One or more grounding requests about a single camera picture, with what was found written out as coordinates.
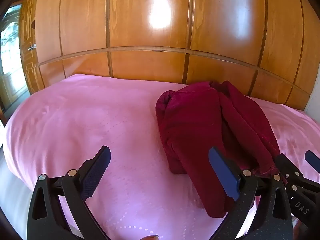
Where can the door with arched glass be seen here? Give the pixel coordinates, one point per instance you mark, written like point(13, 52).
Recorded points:
point(10, 45)

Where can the wooden wardrobe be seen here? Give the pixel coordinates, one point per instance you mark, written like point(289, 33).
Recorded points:
point(150, 62)

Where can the pink bed sheet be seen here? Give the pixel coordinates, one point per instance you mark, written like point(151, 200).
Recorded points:
point(75, 120)

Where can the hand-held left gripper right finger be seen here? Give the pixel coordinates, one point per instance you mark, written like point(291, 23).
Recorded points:
point(222, 170)

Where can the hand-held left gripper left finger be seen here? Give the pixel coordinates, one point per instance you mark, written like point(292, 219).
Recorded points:
point(100, 165)

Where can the maroon velvet garment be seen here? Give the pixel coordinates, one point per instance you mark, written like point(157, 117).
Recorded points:
point(190, 120)

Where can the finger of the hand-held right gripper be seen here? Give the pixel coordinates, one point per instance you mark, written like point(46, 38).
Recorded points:
point(287, 167)
point(312, 158)

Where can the carved wooden door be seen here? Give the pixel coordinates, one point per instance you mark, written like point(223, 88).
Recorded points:
point(28, 62)

